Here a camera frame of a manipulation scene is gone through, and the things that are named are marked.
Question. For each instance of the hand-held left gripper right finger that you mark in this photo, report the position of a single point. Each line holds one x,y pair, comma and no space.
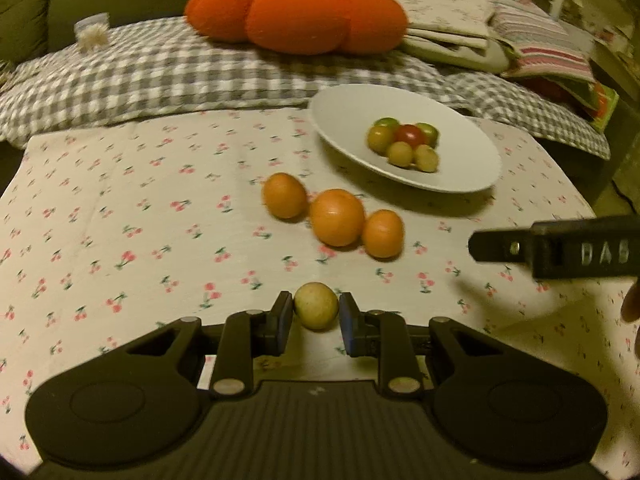
348,325

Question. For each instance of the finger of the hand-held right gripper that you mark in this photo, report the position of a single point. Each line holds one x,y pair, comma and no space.
500,246

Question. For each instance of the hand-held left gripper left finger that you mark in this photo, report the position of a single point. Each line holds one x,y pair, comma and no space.
285,324

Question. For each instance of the pale yellow tomato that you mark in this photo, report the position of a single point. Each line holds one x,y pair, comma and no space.
315,305

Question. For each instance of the yellowish tomato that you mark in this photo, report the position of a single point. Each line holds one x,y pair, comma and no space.
426,158
400,153

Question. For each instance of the green tomato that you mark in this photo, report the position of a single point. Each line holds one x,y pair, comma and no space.
430,130
386,122

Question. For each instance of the red tomato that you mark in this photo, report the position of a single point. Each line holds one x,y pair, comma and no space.
409,134

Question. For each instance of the olive yellow tomato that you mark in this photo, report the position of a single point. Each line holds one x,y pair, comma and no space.
380,138

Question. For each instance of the white ribbed plate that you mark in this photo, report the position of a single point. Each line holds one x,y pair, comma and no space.
345,120

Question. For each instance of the person's right hand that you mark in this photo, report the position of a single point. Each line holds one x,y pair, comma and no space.
632,302

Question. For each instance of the small orange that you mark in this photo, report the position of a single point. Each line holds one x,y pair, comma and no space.
382,233
285,195

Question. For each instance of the large orange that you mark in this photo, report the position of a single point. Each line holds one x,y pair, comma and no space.
337,217

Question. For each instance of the colourful book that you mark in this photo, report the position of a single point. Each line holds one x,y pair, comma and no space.
602,105

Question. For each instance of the folded grey-green sheet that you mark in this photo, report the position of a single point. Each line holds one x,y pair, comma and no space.
470,57

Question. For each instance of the cherry print tablecloth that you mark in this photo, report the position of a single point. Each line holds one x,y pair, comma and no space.
125,210

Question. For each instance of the folded floral sheet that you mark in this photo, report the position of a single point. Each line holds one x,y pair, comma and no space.
440,10

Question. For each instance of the grey checkered blanket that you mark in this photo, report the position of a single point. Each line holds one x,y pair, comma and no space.
150,80

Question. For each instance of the orange pumpkin cushion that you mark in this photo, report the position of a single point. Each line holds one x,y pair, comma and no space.
300,15

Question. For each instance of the white fluffy object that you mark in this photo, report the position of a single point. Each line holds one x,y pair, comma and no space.
92,34

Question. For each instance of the green sofa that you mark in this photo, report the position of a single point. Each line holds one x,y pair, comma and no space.
30,10

